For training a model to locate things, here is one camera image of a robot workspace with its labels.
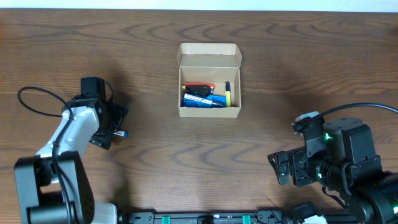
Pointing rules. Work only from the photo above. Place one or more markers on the right green clamp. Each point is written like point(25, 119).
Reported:
point(246, 219)

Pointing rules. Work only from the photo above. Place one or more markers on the green clamp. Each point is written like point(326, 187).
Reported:
point(166, 220)
point(246, 219)

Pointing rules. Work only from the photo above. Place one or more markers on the black and white marker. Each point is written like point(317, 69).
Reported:
point(203, 100)

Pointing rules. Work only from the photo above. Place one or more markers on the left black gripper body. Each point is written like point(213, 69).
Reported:
point(115, 114)

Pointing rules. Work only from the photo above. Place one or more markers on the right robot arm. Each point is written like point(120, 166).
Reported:
point(341, 156)

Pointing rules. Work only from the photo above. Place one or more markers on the red stapler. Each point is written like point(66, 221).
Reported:
point(212, 86)

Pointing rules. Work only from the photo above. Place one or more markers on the blue and white marker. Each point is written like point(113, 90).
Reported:
point(121, 133)

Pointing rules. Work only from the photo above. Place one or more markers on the black tape dispenser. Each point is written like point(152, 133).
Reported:
point(198, 90)

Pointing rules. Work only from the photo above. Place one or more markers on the brown cardboard box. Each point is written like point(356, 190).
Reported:
point(210, 63)

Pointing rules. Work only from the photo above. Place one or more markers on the yellow highlighter with dark cap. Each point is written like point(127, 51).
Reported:
point(228, 94)

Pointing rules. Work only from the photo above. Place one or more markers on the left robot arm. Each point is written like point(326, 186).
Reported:
point(52, 185)

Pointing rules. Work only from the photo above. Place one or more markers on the left green clamp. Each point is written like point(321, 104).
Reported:
point(166, 220)

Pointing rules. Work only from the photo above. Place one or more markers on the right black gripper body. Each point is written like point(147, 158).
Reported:
point(305, 168)

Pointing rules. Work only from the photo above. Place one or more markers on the blue plastic case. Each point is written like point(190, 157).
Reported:
point(193, 104)

